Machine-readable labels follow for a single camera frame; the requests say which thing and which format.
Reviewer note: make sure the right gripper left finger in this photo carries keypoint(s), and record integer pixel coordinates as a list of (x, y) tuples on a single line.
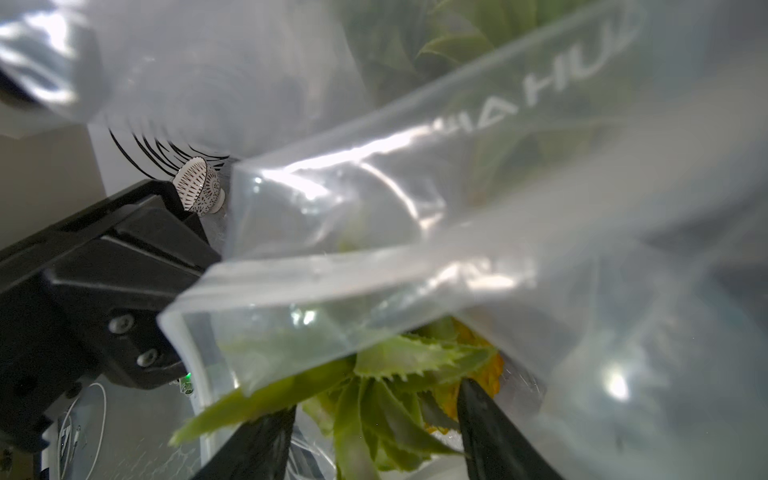
[(257, 450)]

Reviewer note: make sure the white woven ball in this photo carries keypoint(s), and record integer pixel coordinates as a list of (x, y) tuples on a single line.
[(198, 187)]

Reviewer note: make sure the clear zip-top bag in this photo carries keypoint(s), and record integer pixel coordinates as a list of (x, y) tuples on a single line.
[(626, 290)]

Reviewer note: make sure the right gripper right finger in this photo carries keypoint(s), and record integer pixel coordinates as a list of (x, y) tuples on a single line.
[(494, 448)]

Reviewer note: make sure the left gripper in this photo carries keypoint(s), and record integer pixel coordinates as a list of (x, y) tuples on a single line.
[(81, 298)]

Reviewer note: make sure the yellow pineapple green crown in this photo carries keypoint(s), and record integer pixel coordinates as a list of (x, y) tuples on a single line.
[(475, 99)]

